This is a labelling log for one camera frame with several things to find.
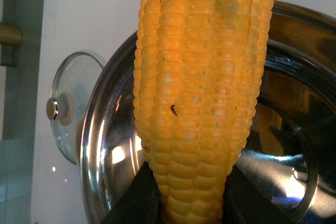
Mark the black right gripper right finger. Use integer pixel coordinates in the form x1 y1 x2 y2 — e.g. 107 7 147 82
222 166 293 223

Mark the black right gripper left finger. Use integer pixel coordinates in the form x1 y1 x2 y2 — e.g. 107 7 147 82
102 162 160 224

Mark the glass pot lid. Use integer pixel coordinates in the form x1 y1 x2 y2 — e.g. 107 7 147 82
46 52 104 166

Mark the yellow corn cob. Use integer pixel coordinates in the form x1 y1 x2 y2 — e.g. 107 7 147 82
133 0 274 223

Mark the white electric cooking pot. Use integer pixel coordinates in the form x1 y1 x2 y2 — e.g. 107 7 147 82
80 2 335 223

